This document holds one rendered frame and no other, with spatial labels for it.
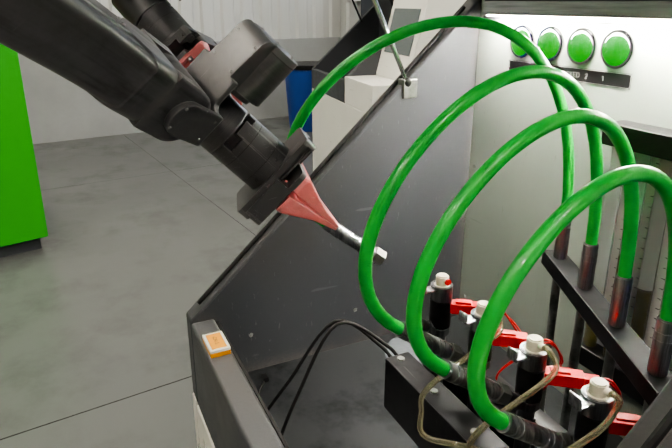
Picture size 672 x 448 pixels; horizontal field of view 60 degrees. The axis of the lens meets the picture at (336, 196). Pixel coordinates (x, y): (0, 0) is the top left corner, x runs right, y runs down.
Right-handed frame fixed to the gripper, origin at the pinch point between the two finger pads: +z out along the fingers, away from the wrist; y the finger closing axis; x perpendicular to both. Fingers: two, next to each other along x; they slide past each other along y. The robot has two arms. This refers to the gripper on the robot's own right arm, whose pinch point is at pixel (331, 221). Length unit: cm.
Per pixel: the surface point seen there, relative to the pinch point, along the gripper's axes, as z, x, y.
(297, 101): 104, 612, -15
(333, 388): 29.6, 21.9, -24.3
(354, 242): 9.0, 11.6, -1.8
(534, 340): 20.0, -12.0, 6.4
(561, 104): 14.7, 8.9, 29.4
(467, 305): 21.7, 2.0, 3.1
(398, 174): -1.4, -7.7, 8.9
